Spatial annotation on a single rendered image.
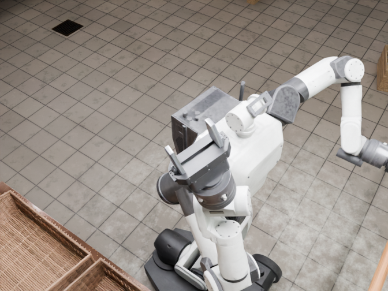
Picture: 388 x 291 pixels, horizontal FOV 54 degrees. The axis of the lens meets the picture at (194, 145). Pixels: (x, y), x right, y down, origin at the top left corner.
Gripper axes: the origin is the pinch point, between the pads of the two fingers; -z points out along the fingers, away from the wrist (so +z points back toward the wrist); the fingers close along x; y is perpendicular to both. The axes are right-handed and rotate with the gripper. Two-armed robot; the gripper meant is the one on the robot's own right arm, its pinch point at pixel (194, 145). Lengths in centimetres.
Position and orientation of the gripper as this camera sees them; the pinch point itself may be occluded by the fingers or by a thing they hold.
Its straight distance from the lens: 65.8
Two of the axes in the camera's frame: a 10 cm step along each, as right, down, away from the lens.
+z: 2.6, 5.4, 8.0
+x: 8.1, -5.7, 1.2
